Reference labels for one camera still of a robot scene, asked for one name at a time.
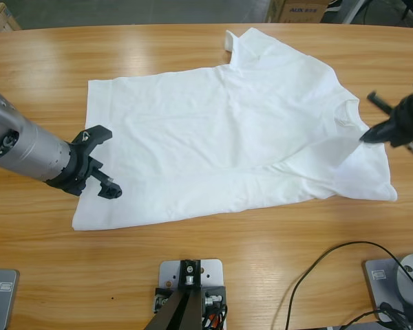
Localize orange and black wires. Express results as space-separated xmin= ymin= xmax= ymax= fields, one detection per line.
xmin=202 ymin=307 xmax=230 ymax=330

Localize cardboard box blue print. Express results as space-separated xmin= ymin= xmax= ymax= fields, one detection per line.
xmin=265 ymin=0 xmax=331 ymax=24

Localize black plug cable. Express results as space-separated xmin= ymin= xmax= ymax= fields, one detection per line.
xmin=339 ymin=302 xmax=413 ymax=330

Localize black corner bracket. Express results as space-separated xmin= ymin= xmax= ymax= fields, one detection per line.
xmin=201 ymin=284 xmax=227 ymax=330
xmin=153 ymin=287 xmax=175 ymax=314

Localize dark camera post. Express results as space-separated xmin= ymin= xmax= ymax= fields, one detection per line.
xmin=146 ymin=259 xmax=207 ymax=330

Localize long thin black cable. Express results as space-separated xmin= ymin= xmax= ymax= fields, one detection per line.
xmin=284 ymin=241 xmax=413 ymax=330

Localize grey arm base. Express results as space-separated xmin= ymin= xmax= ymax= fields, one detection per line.
xmin=361 ymin=253 xmax=413 ymax=324
xmin=0 ymin=267 xmax=21 ymax=330

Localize white t-shirt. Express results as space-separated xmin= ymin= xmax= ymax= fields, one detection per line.
xmin=71 ymin=27 xmax=399 ymax=232

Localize white metal frame leg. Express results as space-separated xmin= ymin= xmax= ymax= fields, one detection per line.
xmin=340 ymin=0 xmax=366 ymax=24

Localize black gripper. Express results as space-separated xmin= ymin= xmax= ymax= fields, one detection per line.
xmin=43 ymin=144 xmax=123 ymax=200
xmin=360 ymin=87 xmax=413 ymax=160

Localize white mounting block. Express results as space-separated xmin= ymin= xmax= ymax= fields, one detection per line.
xmin=157 ymin=259 xmax=226 ymax=310

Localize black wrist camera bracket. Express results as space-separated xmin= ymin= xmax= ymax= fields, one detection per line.
xmin=70 ymin=124 xmax=113 ymax=155

